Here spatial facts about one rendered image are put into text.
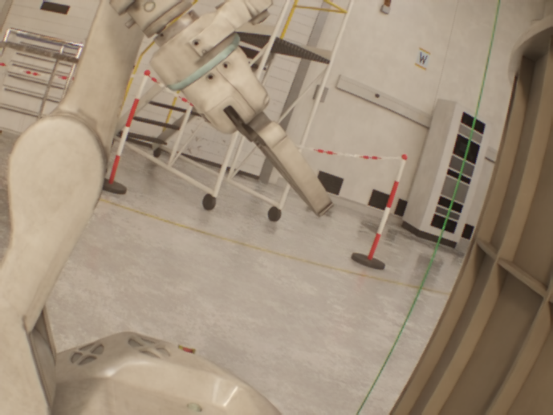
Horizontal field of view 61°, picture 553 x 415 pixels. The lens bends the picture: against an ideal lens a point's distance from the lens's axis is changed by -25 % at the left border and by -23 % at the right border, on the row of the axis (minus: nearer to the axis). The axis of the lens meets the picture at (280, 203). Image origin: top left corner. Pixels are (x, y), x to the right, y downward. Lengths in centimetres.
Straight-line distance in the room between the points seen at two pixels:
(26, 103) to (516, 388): 434
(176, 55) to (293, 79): 731
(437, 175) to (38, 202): 741
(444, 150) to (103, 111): 734
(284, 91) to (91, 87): 713
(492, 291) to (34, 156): 65
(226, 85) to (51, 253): 33
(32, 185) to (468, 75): 870
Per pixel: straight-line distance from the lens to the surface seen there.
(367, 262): 468
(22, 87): 460
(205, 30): 54
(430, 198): 794
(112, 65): 74
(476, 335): 81
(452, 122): 798
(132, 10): 56
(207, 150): 770
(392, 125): 845
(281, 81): 780
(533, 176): 79
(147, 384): 108
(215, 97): 53
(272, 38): 465
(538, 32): 84
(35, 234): 72
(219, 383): 110
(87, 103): 74
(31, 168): 70
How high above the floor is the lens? 85
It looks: 8 degrees down
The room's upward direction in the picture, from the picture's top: 19 degrees clockwise
